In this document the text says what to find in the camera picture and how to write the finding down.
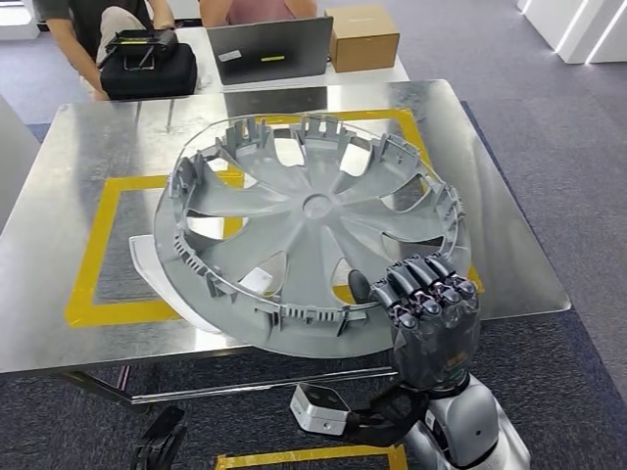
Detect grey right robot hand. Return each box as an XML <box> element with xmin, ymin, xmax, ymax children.
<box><xmin>347</xmin><ymin>253</ymin><xmax>482</xmax><ymax>392</ymax></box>

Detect black carry bag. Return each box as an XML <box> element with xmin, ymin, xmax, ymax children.
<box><xmin>99</xmin><ymin>41</ymin><xmax>198</xmax><ymax>102</ymax></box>

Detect yellow tape rectangle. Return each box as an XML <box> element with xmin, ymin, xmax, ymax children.
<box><xmin>64</xmin><ymin>169</ymin><xmax>246</xmax><ymax>329</ymax></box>
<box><xmin>223</xmin><ymin>107</ymin><xmax>486</xmax><ymax>297</ymax></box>

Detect steel workbench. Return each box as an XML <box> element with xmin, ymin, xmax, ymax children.
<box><xmin>0</xmin><ymin>78</ymin><xmax>572</xmax><ymax>416</ymax></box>

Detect black camera bracket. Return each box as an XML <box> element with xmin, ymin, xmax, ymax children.
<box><xmin>342</xmin><ymin>382</ymin><xmax>432</xmax><ymax>448</ymax></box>

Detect white furniture panel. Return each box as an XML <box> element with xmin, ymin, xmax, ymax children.
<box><xmin>0</xmin><ymin>93</ymin><xmax>43</xmax><ymax>235</ymax></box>

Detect brown cardboard box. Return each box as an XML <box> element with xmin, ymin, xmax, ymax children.
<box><xmin>326</xmin><ymin>5</ymin><xmax>401</xmax><ymax>73</ymax></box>

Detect grey laptop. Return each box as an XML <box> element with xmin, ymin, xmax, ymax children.
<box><xmin>206</xmin><ymin>16</ymin><xmax>334</xmax><ymax>87</ymax></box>

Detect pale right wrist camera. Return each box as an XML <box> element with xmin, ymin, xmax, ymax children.
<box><xmin>290</xmin><ymin>382</ymin><xmax>351</xmax><ymax>437</ymax></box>

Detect grey plastic wheel cover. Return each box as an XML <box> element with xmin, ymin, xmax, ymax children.
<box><xmin>153</xmin><ymin>113</ymin><xmax>472</xmax><ymax>360</ymax></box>

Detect person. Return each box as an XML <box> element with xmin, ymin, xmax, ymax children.
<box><xmin>198</xmin><ymin>0</ymin><xmax>319</xmax><ymax>28</ymax></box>
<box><xmin>31</xmin><ymin>0</ymin><xmax>175</xmax><ymax>102</ymax></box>

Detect white plastic shell part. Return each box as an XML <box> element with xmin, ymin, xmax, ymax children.
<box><xmin>128</xmin><ymin>233</ymin><xmax>275</xmax><ymax>335</ymax></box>

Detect yellow floor tape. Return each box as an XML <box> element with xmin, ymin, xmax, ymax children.
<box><xmin>215</xmin><ymin>444</ymin><xmax>408</xmax><ymax>470</ymax></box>

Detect black handheld controller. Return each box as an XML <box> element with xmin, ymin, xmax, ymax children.
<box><xmin>97</xmin><ymin>28</ymin><xmax>180</xmax><ymax>71</ymax></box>

